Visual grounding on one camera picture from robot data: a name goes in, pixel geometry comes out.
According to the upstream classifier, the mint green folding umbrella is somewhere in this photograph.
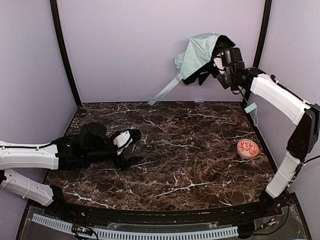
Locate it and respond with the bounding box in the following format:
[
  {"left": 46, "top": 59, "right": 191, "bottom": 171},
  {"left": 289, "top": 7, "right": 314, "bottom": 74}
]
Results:
[{"left": 148, "top": 33, "right": 262, "bottom": 106}]

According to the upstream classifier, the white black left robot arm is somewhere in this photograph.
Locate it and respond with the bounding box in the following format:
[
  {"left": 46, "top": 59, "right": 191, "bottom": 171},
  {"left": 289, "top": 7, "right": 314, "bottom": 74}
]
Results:
[{"left": 0, "top": 122, "right": 142, "bottom": 207}]

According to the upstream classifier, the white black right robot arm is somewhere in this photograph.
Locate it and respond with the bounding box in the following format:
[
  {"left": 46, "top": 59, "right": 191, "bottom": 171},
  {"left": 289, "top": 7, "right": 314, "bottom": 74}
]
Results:
[{"left": 211, "top": 47, "right": 320, "bottom": 201}]

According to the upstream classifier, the red white patterned bowl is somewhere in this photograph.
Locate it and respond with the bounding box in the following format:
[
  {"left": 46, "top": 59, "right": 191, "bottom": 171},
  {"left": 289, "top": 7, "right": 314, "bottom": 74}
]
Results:
[{"left": 237, "top": 139, "right": 260, "bottom": 160}]

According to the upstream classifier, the right black corner post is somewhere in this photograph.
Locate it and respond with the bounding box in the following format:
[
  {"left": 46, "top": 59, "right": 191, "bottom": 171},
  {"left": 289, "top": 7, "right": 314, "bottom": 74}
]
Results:
[{"left": 241, "top": 0, "right": 273, "bottom": 107}]

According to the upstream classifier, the black corner post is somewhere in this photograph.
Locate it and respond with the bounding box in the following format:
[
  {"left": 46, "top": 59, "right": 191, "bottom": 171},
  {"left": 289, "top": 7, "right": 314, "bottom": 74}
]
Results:
[
  {"left": 49, "top": 0, "right": 82, "bottom": 108},
  {"left": 241, "top": 0, "right": 273, "bottom": 107}
]

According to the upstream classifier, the white slotted cable duct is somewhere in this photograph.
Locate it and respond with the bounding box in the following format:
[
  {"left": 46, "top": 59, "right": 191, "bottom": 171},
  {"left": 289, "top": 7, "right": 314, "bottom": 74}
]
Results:
[{"left": 31, "top": 213, "right": 239, "bottom": 240}]

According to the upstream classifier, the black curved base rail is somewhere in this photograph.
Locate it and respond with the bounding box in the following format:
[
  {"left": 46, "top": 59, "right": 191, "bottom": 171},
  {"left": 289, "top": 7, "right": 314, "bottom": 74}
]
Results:
[{"left": 27, "top": 193, "right": 298, "bottom": 230}]

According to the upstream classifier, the left black corner post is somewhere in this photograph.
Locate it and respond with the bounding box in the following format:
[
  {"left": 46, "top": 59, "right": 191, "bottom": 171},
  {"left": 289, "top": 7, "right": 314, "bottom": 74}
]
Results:
[{"left": 49, "top": 0, "right": 82, "bottom": 108}]

